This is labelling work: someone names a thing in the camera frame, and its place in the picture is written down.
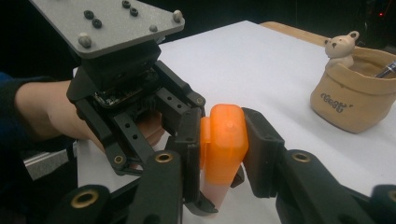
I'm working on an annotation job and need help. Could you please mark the pink highlighter with orange cap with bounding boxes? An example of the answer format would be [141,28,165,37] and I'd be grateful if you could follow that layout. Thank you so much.
[199,103,250,216]

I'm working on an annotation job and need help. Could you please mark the blue ballpoint pen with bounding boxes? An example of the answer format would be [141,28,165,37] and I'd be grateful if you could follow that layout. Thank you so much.
[374,60,396,78]

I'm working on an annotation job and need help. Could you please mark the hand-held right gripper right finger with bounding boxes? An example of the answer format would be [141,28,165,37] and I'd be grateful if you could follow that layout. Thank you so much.
[242,106,286,199]

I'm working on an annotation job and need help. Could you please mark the tan bear pen holder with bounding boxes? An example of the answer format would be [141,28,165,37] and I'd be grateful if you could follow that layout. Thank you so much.
[310,30,396,134]

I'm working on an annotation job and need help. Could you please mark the wooden table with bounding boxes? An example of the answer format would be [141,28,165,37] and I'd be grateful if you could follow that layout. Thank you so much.
[260,21,332,49]

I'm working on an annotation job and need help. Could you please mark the aluminium floor rail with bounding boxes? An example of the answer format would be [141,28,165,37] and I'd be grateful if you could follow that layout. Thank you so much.
[23,148,77,182]

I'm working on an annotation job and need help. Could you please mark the white table sheet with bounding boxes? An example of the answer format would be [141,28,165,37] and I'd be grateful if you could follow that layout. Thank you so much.
[73,20,396,224]

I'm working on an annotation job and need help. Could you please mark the black equipment box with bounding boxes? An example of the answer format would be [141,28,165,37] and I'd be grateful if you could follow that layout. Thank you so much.
[363,0,396,48]

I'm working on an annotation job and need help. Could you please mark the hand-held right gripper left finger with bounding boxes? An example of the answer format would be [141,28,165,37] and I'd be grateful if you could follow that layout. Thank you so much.
[166,106,205,203]

